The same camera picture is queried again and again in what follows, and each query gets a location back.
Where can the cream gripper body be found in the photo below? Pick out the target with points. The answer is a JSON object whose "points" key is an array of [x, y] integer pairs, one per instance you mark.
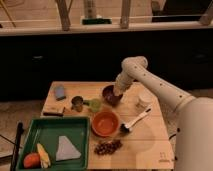
{"points": [[122, 84]]}

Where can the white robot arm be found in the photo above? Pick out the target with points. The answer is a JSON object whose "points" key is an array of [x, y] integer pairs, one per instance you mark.
{"points": [[194, 138]]}

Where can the orange bowl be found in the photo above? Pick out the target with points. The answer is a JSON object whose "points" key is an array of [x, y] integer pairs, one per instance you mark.
{"points": [[105, 123]]}

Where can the white small cup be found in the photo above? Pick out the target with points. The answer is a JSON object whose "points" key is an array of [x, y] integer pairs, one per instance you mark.
{"points": [[144, 101]]}

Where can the green measuring cup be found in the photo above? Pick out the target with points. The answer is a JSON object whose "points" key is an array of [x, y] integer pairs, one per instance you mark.
{"points": [[93, 104]]}

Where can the metal cup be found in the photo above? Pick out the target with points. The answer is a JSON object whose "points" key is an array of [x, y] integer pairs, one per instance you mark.
{"points": [[77, 103]]}

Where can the green box on ledge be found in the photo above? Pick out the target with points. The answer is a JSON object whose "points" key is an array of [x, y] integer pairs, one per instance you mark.
{"points": [[96, 21]]}

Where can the blue sponge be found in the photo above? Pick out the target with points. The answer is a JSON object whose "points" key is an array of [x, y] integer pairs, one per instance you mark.
{"points": [[59, 93]]}

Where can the bunch of dark grapes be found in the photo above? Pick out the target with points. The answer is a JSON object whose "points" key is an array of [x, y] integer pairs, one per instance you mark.
{"points": [[109, 147]]}

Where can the grey cloth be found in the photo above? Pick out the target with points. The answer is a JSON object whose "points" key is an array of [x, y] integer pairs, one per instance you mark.
{"points": [[66, 150]]}

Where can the green plastic tray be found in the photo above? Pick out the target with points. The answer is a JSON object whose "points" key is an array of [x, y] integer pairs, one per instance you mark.
{"points": [[47, 131]]}

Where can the yellow corn cob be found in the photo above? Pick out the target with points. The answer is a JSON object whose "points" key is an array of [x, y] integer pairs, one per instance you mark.
{"points": [[44, 157]]}

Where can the black stand pole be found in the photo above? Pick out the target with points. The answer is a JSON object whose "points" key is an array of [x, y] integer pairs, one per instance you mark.
{"points": [[16, 148]]}

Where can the orange tomato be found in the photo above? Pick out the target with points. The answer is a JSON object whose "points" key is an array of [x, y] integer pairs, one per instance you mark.
{"points": [[32, 160]]}

